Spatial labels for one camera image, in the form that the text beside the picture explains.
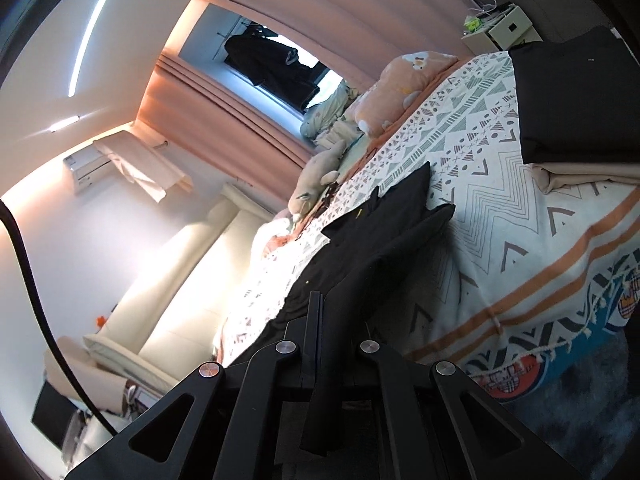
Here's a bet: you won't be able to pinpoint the black garment with yellow stripes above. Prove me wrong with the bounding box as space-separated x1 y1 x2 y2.
231 164 454 372

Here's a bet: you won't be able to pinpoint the hanging dark clothes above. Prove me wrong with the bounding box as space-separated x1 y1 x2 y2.
224 22 329 112

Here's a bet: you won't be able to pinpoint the folded black clothes stack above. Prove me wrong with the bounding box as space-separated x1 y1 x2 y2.
509 26 639 165

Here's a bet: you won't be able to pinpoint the orange blanket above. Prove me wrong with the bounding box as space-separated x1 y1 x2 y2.
254 51 466 257

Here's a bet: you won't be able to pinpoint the cream upholstered headboard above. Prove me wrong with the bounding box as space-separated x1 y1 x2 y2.
84 184 274 394

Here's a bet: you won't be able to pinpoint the patterned white bedspread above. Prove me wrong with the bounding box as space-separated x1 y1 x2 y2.
215 53 639 401

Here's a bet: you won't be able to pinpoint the beige plush toy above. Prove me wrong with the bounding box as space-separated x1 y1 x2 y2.
288 140 346 218

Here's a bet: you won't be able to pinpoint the hanging cream cloth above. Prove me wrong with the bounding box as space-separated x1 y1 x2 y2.
92 130 193 203

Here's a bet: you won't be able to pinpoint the green bedding bundle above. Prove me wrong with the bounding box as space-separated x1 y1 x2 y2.
299 79 359 140

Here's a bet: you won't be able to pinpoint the pink curtain left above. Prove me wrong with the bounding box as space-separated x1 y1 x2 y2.
137 52 312 177

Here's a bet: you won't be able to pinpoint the pink curtain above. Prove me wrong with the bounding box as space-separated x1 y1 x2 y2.
137 52 312 177
204 0 472 90

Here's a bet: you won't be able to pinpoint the white air conditioner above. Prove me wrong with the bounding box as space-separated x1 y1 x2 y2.
63 145 114 194

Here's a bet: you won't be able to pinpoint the peach cartoon pillow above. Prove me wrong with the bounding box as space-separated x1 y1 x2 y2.
352 51 458 139

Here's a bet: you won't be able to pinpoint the pink curtain right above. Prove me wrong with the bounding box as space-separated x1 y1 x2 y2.
204 0 472 90

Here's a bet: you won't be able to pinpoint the white bedside cabinet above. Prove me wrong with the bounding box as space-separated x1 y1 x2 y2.
461 4 542 54

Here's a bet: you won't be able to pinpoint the black strap on bed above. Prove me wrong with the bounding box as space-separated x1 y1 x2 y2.
316 179 344 216

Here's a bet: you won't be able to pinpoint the black cable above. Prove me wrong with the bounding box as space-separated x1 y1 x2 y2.
0 198 120 438

